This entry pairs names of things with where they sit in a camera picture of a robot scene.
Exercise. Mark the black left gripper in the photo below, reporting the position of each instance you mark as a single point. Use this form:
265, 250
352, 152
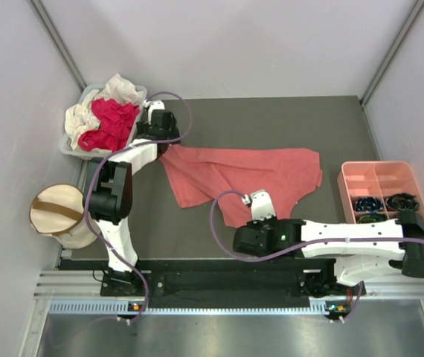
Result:
172, 134

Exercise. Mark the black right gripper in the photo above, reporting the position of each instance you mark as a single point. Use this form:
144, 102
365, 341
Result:
257, 224

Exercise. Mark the salmon pink t-shirt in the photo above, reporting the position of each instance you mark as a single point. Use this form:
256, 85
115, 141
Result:
199, 175

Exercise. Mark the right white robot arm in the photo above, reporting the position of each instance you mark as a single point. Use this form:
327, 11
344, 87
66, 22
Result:
338, 257

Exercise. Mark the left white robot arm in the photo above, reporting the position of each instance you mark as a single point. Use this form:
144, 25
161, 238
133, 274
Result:
109, 185

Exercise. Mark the magenta t-shirt in bin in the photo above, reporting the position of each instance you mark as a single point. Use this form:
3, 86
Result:
116, 121

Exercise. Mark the cream t-shirt in bin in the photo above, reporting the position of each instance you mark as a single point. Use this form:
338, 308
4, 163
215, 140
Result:
85, 111

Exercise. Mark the grey plastic laundry bin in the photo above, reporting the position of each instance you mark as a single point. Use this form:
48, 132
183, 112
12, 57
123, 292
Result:
102, 122

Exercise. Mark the dark coiled item front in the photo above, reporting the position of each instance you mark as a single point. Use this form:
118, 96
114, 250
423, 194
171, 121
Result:
372, 217

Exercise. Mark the dark coiled item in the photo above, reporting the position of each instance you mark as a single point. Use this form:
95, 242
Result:
372, 217
402, 202

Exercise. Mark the blue patterned coiled item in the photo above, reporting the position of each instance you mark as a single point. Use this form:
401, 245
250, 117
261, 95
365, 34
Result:
368, 204

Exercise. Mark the pink divided organizer tray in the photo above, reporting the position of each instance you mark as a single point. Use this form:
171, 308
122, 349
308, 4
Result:
379, 179

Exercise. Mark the round cream fabric basket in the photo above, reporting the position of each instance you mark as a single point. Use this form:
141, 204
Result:
57, 211

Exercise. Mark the dark coiled item back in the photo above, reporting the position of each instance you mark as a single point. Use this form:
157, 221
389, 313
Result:
402, 202

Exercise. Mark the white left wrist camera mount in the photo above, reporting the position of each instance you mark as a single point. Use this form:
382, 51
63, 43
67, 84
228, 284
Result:
151, 106

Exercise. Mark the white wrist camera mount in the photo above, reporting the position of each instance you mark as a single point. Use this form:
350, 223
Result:
260, 205
151, 106

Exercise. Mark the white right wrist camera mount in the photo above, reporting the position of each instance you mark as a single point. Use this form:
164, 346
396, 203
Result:
260, 205

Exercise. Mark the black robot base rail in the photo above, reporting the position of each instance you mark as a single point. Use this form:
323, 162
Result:
227, 284

